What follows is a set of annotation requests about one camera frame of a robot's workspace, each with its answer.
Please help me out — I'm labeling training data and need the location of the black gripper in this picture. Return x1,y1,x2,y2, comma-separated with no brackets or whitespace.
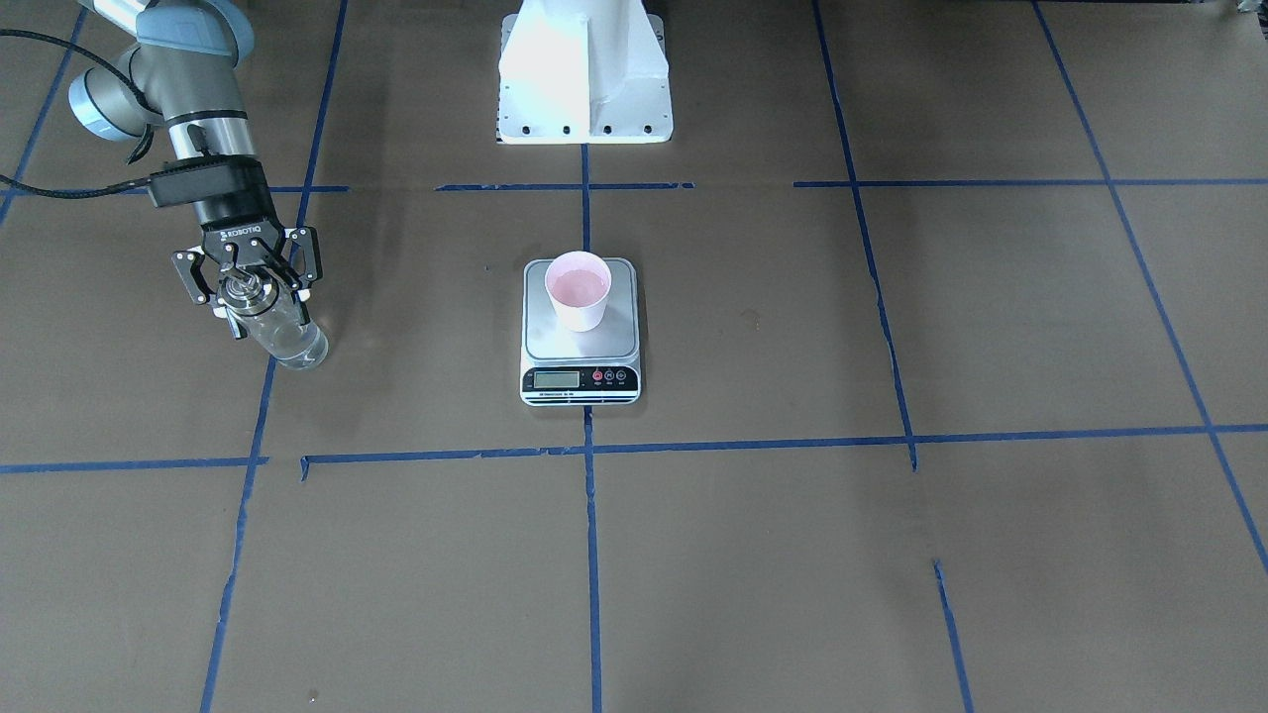
171,194,323,343

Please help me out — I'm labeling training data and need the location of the clear glass sauce bottle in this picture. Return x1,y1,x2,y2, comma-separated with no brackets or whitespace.
214,271,328,370

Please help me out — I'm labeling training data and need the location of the pink paper cup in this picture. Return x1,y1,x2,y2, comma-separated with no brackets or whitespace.
543,250,614,332

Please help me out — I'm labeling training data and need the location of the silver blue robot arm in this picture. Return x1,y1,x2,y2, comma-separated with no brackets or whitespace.
68,1,322,359

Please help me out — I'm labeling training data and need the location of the silver digital kitchen scale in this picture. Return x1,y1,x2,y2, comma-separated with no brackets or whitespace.
519,258,643,407

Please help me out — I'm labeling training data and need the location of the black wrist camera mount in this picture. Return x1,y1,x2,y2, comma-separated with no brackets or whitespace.
147,156,268,208

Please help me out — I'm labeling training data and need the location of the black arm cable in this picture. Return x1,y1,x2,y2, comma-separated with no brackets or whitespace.
0,28,159,199

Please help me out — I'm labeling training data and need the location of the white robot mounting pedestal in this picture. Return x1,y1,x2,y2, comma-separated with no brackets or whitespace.
495,1,675,145

